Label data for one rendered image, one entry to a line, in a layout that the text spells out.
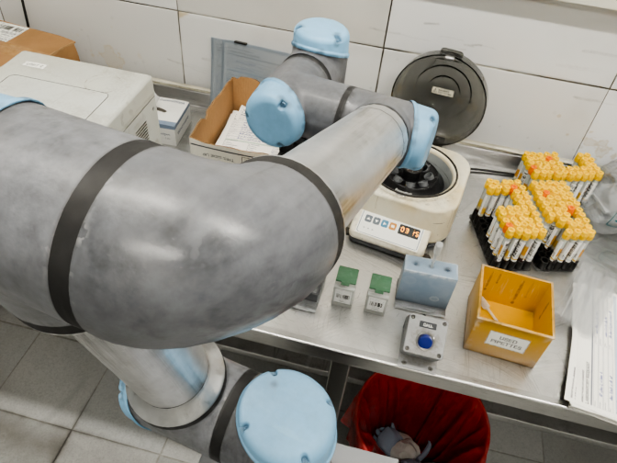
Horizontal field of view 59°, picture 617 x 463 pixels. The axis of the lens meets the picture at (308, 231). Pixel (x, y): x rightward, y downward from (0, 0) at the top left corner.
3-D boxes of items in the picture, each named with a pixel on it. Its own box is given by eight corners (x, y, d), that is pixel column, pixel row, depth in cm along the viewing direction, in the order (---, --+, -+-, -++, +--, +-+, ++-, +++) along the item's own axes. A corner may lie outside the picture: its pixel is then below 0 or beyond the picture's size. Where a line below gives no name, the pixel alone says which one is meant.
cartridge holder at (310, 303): (287, 307, 105) (288, 295, 103) (300, 273, 111) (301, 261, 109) (315, 313, 105) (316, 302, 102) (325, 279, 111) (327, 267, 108)
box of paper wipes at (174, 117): (92, 132, 140) (81, 88, 131) (112, 108, 148) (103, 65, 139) (176, 146, 138) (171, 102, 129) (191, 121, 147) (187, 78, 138)
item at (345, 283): (330, 304, 106) (334, 282, 102) (335, 286, 110) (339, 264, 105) (351, 309, 106) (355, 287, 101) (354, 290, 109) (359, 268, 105)
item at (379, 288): (363, 311, 106) (368, 290, 101) (366, 293, 109) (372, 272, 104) (383, 317, 105) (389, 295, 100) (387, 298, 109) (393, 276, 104)
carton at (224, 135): (191, 190, 127) (185, 137, 116) (231, 124, 147) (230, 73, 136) (293, 212, 124) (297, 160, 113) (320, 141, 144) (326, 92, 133)
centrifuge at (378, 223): (330, 235, 120) (336, 194, 111) (371, 162, 140) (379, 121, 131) (436, 272, 114) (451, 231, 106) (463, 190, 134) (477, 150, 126)
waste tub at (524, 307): (461, 349, 101) (476, 317, 94) (466, 295, 111) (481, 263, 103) (533, 369, 99) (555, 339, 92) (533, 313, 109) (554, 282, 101)
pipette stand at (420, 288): (393, 308, 107) (403, 275, 100) (397, 281, 112) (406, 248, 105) (443, 318, 106) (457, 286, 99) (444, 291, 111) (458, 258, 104)
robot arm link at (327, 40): (279, 32, 68) (307, 7, 73) (276, 108, 75) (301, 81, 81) (338, 48, 66) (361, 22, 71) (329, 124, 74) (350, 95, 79)
